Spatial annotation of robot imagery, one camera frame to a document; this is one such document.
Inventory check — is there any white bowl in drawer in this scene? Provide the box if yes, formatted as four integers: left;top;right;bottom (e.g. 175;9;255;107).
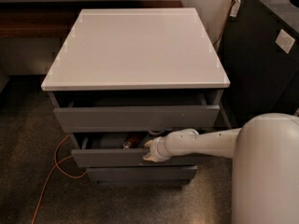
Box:
148;131;164;136

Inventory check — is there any red coke can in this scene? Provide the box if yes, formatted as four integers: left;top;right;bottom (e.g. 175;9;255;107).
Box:
122;133;142;149

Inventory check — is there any grey top drawer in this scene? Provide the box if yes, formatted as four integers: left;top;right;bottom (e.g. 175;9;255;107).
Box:
54;104;220;133

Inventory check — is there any white square sticker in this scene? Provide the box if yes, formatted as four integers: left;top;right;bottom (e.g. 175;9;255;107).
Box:
276;29;295;53

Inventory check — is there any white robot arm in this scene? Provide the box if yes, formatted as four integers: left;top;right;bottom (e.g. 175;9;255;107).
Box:
144;113;299;224

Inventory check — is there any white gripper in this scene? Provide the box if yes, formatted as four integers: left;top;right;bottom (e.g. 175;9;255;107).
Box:
143;137;171;162

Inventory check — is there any orange cable on floor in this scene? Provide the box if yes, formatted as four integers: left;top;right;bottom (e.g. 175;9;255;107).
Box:
30;133;88;224

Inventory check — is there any dark wooden bench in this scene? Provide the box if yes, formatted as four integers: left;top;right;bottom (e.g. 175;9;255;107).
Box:
0;0;183;38

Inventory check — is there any black bin cabinet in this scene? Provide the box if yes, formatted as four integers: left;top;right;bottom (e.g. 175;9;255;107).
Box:
219;0;299;127

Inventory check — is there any white label tag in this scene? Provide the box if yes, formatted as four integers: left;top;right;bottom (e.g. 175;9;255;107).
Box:
230;0;241;18

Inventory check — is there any grey cabinet with white top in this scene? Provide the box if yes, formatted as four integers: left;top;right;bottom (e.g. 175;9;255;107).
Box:
41;7;232;185

